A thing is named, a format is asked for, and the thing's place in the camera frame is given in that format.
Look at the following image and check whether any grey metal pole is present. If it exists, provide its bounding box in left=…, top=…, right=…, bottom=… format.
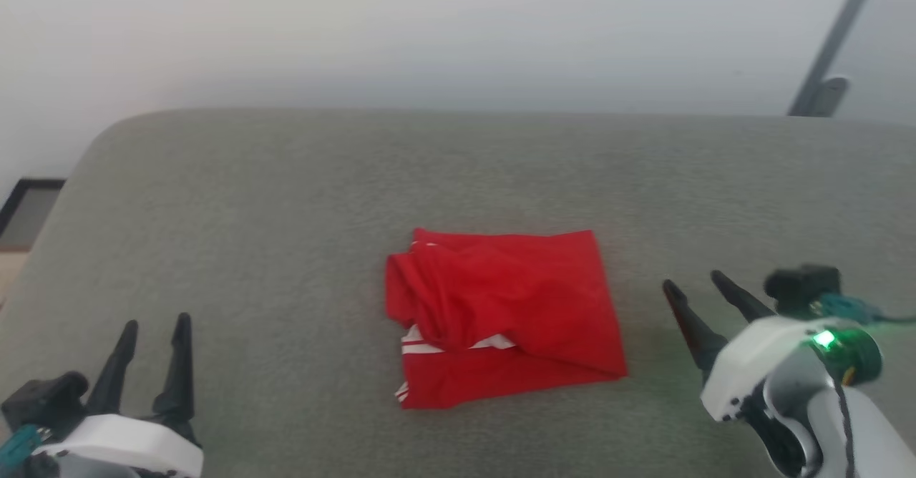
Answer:
left=786, top=0, right=889, bottom=117

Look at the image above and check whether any teal camera connector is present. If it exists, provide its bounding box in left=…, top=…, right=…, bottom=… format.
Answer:
left=0, top=424, right=41, bottom=470
left=811, top=293, right=916, bottom=326

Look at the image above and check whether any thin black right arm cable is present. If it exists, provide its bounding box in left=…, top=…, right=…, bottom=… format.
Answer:
left=832, top=384, right=858, bottom=478

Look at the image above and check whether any teal left camera connector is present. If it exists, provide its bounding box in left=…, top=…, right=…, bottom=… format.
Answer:
left=0, top=424, right=41, bottom=470

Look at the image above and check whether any red basketball jersey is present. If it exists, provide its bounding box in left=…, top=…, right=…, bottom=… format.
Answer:
left=384, top=228, right=630, bottom=411

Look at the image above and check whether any teal right camera connector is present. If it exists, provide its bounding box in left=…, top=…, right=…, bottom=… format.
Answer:
left=811, top=293, right=916, bottom=326

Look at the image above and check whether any black framed grey panel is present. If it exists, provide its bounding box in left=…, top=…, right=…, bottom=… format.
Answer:
left=0, top=177, right=67, bottom=254

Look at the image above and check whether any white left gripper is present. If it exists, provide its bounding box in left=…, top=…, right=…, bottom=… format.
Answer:
left=31, top=312, right=205, bottom=478

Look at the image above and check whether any grey fabric sofa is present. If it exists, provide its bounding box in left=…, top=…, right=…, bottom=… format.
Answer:
left=0, top=108, right=916, bottom=478

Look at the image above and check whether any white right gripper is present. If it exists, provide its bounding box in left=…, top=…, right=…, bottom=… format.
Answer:
left=661, top=269, right=885, bottom=477

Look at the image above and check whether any grey metal pole bracket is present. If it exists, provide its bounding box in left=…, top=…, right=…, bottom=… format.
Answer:
left=811, top=75, right=851, bottom=117

